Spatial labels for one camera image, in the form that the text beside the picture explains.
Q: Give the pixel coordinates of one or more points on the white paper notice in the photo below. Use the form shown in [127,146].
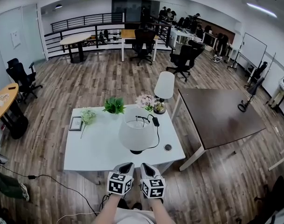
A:
[15,39]

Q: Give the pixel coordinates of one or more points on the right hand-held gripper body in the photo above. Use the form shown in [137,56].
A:
[153,188]

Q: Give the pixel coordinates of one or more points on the dark glass partition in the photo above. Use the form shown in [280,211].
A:
[132,9]

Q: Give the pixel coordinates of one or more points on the person's left forearm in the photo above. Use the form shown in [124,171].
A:
[109,211]

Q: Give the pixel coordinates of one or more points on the white flower bouquet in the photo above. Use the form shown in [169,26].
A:
[88,115]

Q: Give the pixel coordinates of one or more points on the white rectangular table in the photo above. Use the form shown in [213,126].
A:
[97,148]

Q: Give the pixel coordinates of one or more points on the wooden top office desk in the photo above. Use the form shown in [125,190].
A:
[127,33]

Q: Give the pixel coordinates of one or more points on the white ceiling strip light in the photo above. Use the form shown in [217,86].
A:
[260,9]

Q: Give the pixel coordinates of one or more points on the white lamp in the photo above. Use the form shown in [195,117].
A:
[134,136]

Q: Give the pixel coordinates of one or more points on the green plant in white pot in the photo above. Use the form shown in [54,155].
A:
[113,105]

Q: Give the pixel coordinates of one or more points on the dark brown table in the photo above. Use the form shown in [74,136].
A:
[216,115]

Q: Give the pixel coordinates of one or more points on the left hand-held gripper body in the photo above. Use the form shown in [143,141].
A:
[119,183]

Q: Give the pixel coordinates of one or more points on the person's black shoe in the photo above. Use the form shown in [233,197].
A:
[137,206]
[123,203]

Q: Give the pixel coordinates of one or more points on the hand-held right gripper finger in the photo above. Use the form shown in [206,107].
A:
[153,172]
[144,172]

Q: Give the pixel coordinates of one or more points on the round wooden table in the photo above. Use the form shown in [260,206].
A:
[6,101]

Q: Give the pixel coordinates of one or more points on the brass base table lamp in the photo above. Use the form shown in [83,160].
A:
[164,85]

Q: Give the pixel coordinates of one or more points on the black office chair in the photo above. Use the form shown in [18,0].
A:
[258,72]
[187,55]
[280,190]
[144,39]
[22,78]

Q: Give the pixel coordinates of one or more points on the person's beige shirt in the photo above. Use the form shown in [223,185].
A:
[134,217]

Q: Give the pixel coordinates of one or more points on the pink flowers in pot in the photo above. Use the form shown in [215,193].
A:
[145,100]

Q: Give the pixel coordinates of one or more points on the black picture frame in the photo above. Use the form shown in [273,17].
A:
[75,123]

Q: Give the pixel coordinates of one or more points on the round white table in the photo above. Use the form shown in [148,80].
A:
[75,38]

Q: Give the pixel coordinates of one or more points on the white rolling whiteboard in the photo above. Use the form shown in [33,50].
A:
[252,49]

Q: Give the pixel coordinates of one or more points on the person's right forearm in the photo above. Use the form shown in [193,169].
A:
[160,212]

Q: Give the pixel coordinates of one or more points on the black metal railing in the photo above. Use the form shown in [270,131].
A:
[96,36]

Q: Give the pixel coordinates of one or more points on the white papers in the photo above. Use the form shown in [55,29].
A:
[3,99]

